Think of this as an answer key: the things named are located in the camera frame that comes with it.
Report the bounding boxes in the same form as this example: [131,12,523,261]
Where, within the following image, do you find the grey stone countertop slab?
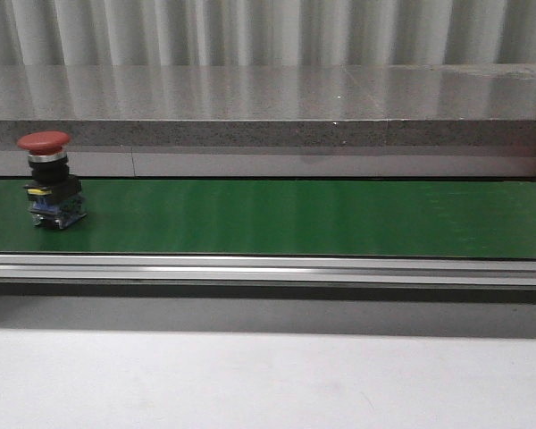
[0,64,536,147]

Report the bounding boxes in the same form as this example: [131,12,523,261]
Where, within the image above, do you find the grey pleated curtain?
[0,1,536,65]

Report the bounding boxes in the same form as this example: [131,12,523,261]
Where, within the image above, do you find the red mushroom push button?
[17,130,87,230]

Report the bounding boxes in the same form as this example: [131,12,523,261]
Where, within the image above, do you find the green conveyor belt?
[0,179,536,259]

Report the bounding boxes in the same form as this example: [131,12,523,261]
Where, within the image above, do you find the aluminium conveyor side rail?
[0,253,536,290]

